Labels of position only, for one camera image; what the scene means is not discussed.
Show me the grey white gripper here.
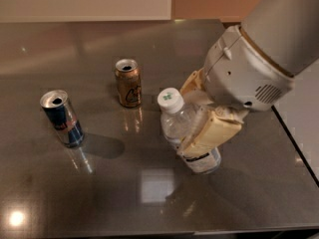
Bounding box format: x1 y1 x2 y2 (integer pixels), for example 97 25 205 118
177 25 294 157

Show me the clear plastic water bottle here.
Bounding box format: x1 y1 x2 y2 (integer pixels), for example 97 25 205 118
158 88 221 174

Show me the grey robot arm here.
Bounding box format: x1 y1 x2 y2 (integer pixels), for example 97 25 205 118
178 0 319 157

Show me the gold soda can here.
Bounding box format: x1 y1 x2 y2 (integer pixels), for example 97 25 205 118
115 59 142 108

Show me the grey side table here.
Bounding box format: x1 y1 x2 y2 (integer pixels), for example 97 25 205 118
275 60 319 182

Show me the blue silver energy drink can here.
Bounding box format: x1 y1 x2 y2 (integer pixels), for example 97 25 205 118
40 90 84 147

